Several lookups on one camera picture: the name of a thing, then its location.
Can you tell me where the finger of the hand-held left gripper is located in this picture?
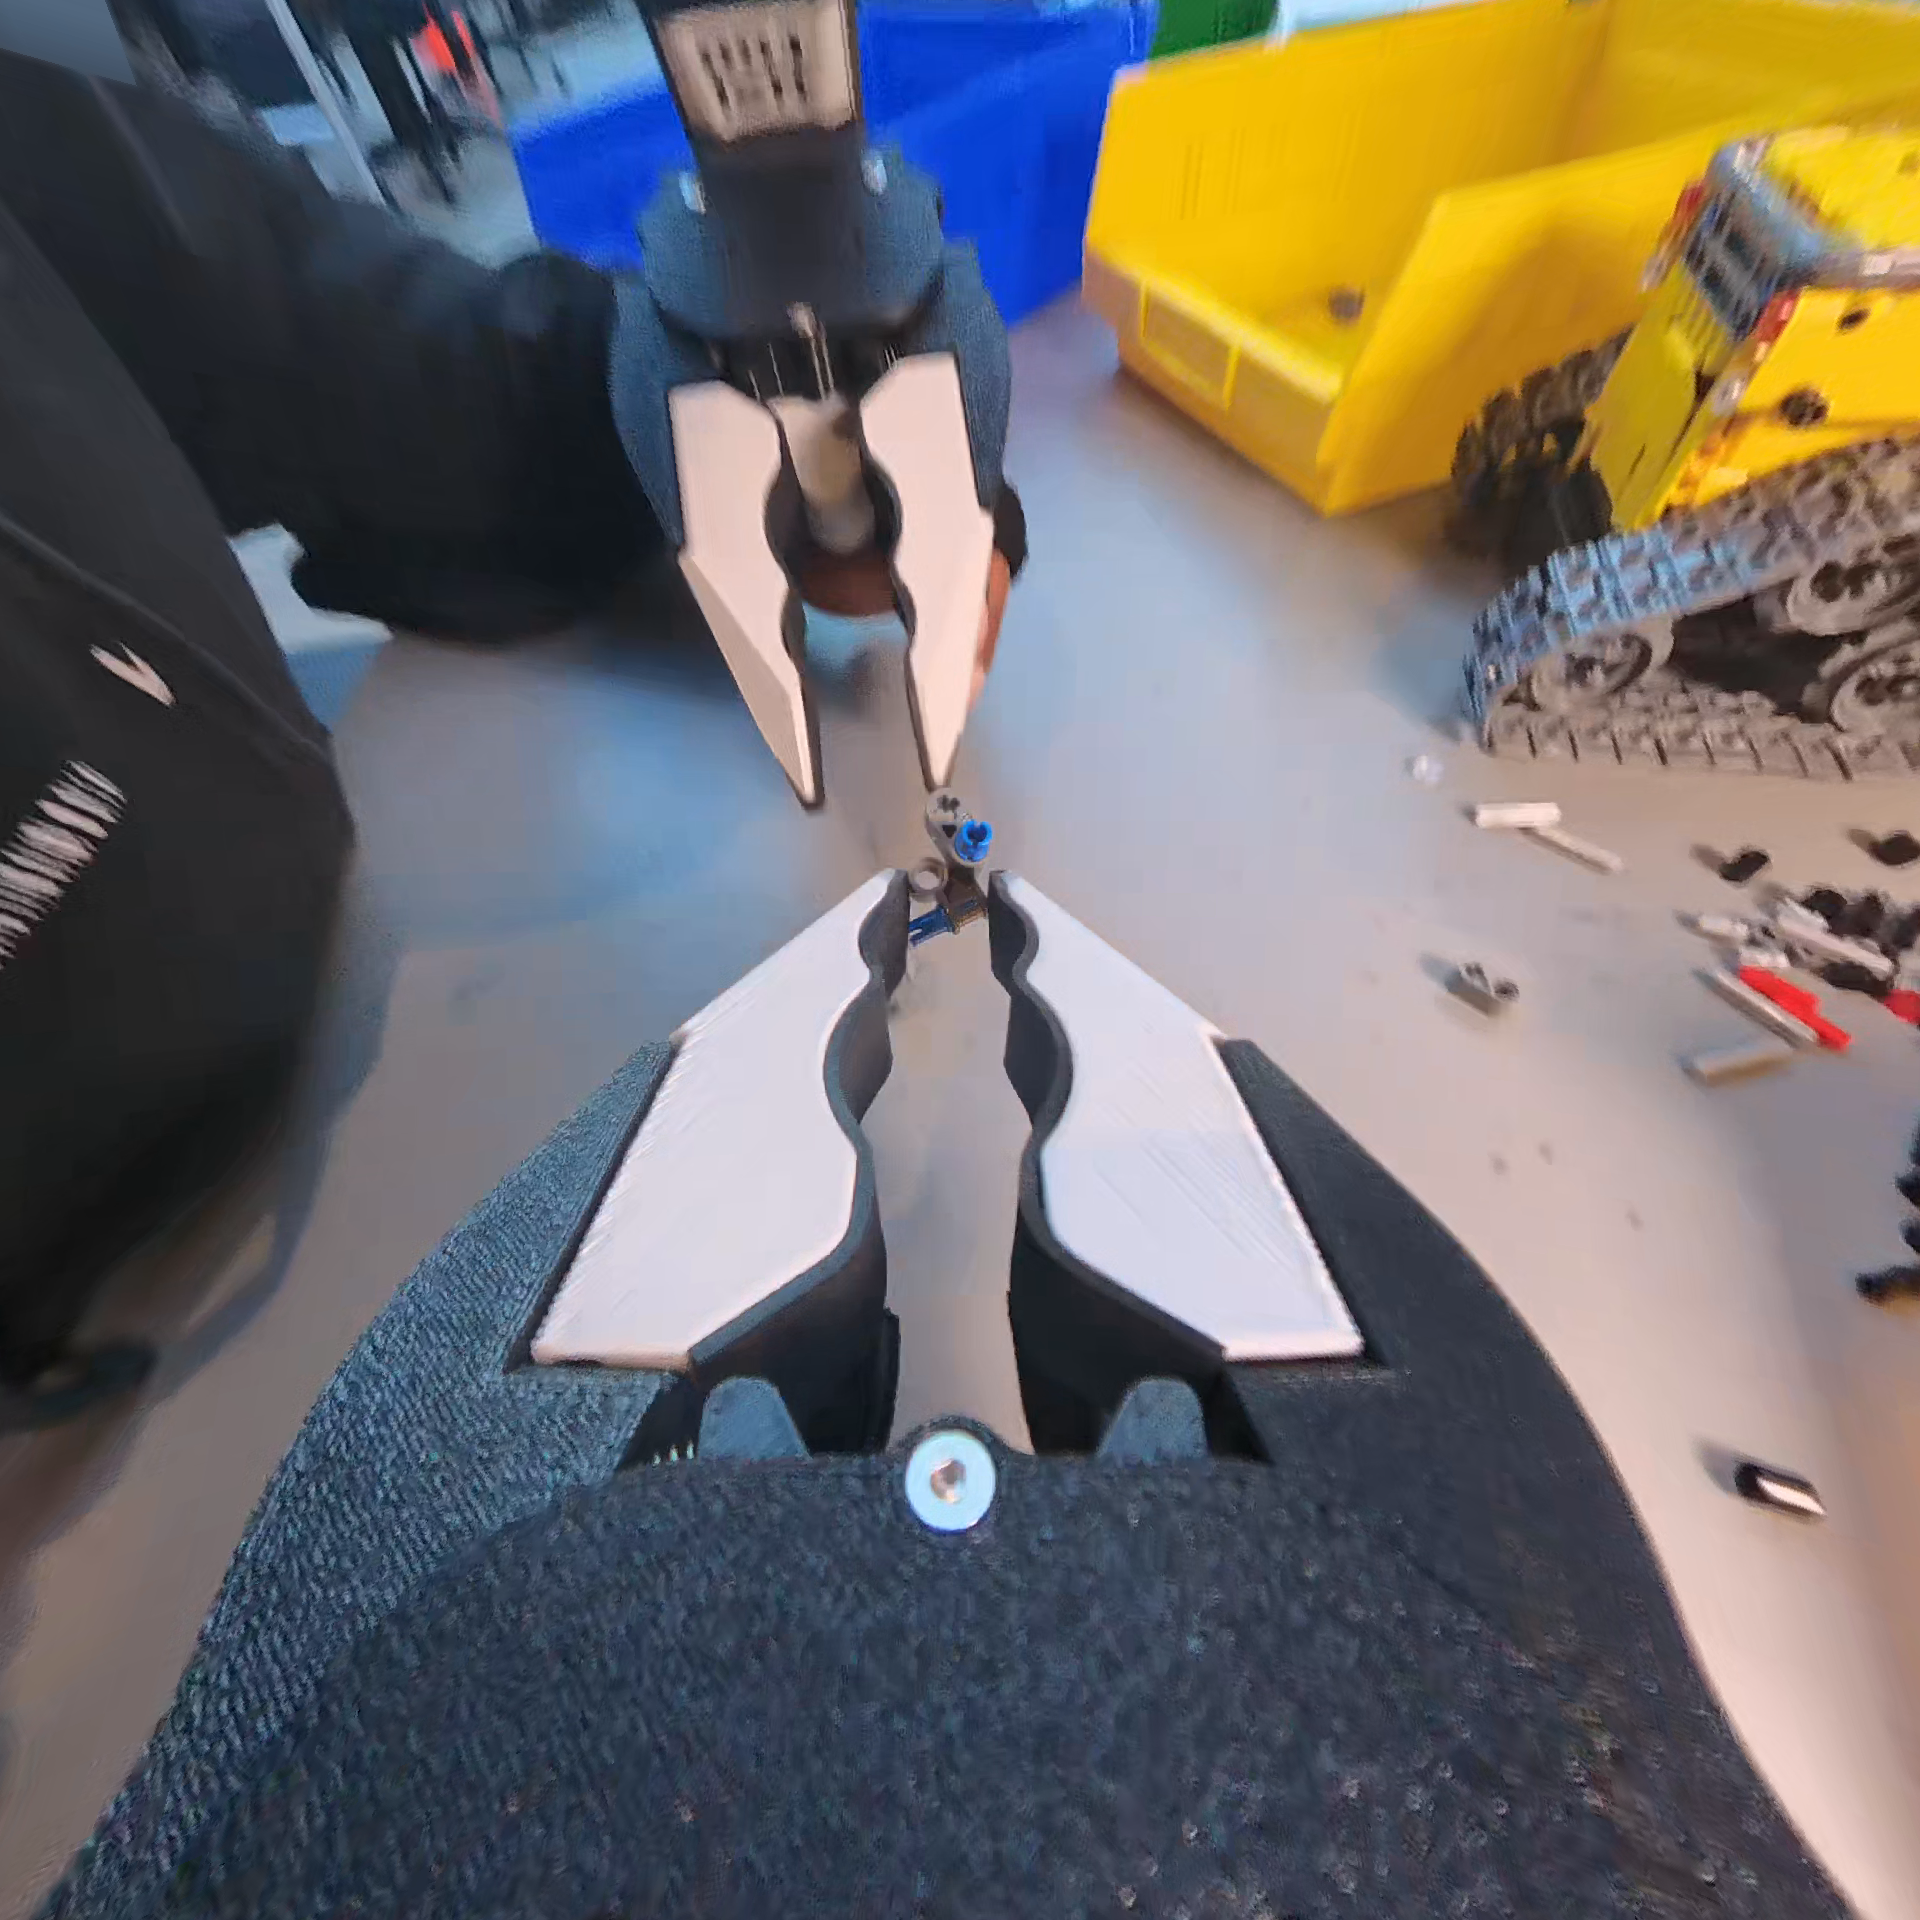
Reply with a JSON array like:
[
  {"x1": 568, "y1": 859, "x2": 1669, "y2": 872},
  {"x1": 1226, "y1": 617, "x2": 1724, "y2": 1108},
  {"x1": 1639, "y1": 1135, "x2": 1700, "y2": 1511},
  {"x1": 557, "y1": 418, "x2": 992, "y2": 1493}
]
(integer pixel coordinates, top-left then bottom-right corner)
[
  {"x1": 667, "y1": 382, "x2": 831, "y2": 812},
  {"x1": 860, "y1": 352, "x2": 999, "y2": 789}
]

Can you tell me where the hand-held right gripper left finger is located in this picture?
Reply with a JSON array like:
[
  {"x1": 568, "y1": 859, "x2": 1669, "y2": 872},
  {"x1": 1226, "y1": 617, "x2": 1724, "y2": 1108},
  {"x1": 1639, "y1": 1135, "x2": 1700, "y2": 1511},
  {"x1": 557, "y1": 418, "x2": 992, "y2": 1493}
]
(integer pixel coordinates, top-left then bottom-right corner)
[{"x1": 535, "y1": 872, "x2": 914, "y2": 1453}]

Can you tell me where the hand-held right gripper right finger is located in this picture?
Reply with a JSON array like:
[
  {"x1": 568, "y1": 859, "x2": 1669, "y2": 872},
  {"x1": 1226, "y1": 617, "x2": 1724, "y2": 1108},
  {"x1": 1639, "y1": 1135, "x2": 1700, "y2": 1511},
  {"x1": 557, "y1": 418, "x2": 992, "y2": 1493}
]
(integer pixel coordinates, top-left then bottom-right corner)
[{"x1": 982, "y1": 872, "x2": 1363, "y2": 1453}]

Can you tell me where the grey connector with blue pin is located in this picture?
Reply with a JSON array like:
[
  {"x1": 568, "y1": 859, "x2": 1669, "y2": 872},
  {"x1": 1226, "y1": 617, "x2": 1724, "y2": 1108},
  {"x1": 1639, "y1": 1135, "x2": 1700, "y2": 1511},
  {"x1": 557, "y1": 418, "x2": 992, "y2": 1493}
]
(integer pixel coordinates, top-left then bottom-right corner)
[{"x1": 900, "y1": 863, "x2": 992, "y2": 950}]

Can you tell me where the person's left forearm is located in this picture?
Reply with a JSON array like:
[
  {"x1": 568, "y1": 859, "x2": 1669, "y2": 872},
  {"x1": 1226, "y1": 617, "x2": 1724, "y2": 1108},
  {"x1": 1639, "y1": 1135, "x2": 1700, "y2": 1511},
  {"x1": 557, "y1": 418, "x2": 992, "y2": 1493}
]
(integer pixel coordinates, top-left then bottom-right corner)
[{"x1": 0, "y1": 49, "x2": 663, "y2": 644}]

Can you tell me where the grey desk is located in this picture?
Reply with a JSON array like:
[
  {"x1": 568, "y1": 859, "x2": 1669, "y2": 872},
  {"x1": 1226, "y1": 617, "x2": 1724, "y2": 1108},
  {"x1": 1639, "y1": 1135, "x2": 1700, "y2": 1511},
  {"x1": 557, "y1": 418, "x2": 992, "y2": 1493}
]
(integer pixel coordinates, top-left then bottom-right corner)
[{"x1": 0, "y1": 288, "x2": 1920, "y2": 1906}]

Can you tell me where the person's left hand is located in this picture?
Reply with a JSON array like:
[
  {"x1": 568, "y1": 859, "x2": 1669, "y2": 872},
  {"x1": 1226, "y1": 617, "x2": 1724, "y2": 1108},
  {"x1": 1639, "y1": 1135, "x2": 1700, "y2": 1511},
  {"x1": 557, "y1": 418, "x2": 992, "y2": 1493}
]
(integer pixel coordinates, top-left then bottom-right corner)
[{"x1": 795, "y1": 554, "x2": 910, "y2": 623}]

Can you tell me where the blue storage bin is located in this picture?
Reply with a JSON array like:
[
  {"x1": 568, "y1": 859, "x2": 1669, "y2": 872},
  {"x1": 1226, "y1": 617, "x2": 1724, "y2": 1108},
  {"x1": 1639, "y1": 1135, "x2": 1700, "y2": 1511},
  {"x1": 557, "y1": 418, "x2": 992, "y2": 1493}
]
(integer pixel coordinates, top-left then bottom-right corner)
[{"x1": 513, "y1": 0, "x2": 1157, "y2": 328}]

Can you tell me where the black office chair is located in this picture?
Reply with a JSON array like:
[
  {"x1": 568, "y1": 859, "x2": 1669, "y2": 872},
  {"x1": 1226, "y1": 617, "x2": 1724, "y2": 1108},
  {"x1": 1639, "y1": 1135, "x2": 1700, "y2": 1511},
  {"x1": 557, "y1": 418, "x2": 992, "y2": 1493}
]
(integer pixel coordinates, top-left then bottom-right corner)
[{"x1": 342, "y1": 0, "x2": 506, "y2": 197}]

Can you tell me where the green storage bin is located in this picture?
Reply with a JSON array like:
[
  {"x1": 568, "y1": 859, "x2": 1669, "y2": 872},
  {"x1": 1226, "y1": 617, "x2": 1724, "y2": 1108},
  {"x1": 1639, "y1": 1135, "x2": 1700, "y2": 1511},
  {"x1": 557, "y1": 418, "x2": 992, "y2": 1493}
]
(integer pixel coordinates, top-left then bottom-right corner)
[{"x1": 1152, "y1": 0, "x2": 1276, "y2": 59}]

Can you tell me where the yellow parts bin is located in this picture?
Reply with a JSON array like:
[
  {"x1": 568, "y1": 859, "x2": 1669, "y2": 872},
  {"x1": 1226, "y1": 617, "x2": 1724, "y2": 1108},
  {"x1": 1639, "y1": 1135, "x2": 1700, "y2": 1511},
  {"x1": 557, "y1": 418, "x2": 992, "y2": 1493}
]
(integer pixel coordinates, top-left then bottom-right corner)
[{"x1": 1083, "y1": 0, "x2": 1920, "y2": 516}]

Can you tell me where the pile of small connector pins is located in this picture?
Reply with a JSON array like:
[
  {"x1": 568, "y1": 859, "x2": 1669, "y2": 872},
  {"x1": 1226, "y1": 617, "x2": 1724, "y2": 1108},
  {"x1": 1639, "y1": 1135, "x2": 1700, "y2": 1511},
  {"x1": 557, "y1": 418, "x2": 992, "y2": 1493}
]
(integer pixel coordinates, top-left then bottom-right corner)
[{"x1": 1678, "y1": 828, "x2": 1920, "y2": 1308}]

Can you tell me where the yellow tracked brick bulldozer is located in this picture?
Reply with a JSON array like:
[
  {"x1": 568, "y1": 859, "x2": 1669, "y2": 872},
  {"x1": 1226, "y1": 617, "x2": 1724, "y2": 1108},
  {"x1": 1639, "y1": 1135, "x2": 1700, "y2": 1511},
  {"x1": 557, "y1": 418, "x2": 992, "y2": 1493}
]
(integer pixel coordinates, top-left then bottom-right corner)
[{"x1": 1448, "y1": 128, "x2": 1920, "y2": 780}]

